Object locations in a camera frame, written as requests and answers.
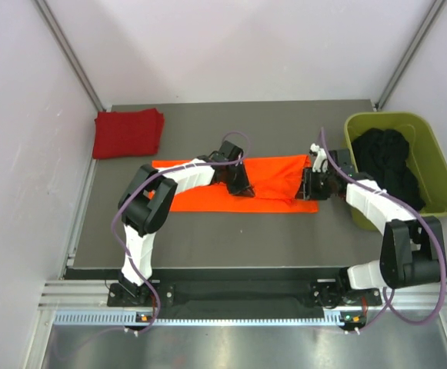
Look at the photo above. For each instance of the orange t shirt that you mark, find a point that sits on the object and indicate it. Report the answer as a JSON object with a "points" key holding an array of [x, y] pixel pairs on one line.
{"points": [[275, 181]]}

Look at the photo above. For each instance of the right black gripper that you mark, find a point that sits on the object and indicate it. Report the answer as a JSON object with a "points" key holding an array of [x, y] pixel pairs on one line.
{"points": [[309, 192]]}

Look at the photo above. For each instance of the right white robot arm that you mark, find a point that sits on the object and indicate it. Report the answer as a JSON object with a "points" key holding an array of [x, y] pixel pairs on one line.
{"points": [[412, 251]]}

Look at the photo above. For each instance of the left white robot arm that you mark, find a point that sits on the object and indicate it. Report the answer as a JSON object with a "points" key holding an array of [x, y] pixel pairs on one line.
{"points": [[146, 203]]}

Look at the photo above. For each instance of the left aluminium frame post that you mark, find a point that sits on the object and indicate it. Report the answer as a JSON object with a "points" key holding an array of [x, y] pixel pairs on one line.
{"points": [[67, 50]]}

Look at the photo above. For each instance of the black t shirt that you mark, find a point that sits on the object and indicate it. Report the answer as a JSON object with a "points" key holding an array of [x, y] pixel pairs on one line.
{"points": [[383, 155]]}

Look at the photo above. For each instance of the right aluminium frame post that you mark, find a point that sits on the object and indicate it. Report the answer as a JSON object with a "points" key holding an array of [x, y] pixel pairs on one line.
{"points": [[435, 9]]}

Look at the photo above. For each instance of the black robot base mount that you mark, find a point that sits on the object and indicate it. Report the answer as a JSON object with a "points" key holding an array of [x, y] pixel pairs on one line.
{"points": [[242, 293]]}

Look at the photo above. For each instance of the folded red t shirt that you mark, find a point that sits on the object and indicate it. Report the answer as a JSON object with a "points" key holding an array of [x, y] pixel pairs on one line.
{"points": [[127, 134]]}

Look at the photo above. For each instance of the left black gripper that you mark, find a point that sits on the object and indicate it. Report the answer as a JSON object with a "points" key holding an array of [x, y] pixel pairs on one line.
{"points": [[243, 187]]}

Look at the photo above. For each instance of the aluminium frame post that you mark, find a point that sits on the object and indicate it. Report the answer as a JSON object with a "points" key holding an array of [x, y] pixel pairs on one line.
{"points": [[435, 9], [67, 50]]}

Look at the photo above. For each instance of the slotted grey cable duct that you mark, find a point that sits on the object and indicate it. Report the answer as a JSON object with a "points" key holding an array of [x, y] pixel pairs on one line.
{"points": [[138, 319]]}

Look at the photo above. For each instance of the olive green plastic bin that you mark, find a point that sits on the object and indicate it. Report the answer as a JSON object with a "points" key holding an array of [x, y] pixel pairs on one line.
{"points": [[425, 160]]}

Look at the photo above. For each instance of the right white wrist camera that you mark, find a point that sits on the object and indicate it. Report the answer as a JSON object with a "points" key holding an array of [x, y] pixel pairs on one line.
{"points": [[320, 163]]}

